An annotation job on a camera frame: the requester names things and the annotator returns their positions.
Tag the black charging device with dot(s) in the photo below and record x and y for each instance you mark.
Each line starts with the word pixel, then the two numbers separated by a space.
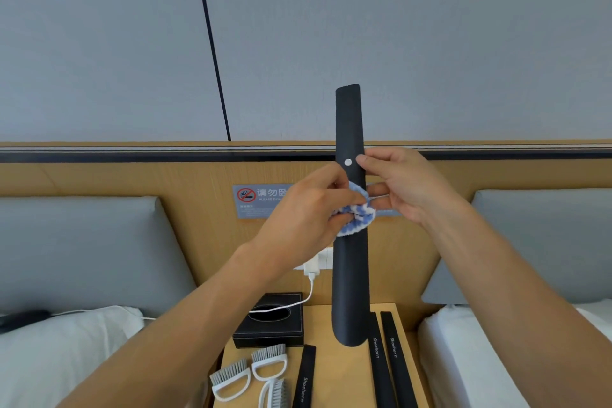
pixel 21 320

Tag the black leather tissue box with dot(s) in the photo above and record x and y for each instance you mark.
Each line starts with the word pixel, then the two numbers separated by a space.
pixel 253 333

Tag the person's left hand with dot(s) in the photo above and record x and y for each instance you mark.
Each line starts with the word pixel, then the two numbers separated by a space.
pixel 296 221

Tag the person's left forearm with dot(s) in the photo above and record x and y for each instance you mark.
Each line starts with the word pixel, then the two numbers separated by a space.
pixel 162 340

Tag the long black shoe spoon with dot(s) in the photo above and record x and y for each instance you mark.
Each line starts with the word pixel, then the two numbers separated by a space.
pixel 304 379
pixel 349 278
pixel 399 369
pixel 380 374

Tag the white switch socket panel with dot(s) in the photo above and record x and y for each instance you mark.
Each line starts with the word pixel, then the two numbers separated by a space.
pixel 326 259

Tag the blue white striped cloth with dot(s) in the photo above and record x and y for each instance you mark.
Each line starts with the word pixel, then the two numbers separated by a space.
pixel 358 226

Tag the white charger plug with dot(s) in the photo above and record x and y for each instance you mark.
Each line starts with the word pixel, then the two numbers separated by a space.
pixel 311 269

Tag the person's right forearm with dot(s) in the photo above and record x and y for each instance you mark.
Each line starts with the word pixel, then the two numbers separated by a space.
pixel 516 317

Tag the wooden headboard panel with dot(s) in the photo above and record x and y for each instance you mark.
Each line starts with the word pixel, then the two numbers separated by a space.
pixel 119 178

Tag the white pillow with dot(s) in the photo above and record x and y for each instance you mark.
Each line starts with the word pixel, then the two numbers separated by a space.
pixel 597 319
pixel 57 355

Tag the white bed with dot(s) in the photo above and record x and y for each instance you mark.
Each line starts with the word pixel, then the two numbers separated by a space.
pixel 459 360
pixel 71 364

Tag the person's right hand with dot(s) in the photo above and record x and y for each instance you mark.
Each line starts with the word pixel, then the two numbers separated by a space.
pixel 416 187

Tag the wooden nightstand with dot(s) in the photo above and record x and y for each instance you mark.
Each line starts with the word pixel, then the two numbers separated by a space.
pixel 339 374

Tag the white brush grey bristles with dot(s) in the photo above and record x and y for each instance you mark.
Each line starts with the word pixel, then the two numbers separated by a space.
pixel 279 395
pixel 268 354
pixel 224 374

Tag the grey wall sign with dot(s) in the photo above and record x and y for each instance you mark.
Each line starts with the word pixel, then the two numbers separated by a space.
pixel 248 207

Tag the grey headboard cushion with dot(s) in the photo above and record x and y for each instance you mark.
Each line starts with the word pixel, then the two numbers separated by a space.
pixel 71 254
pixel 550 240

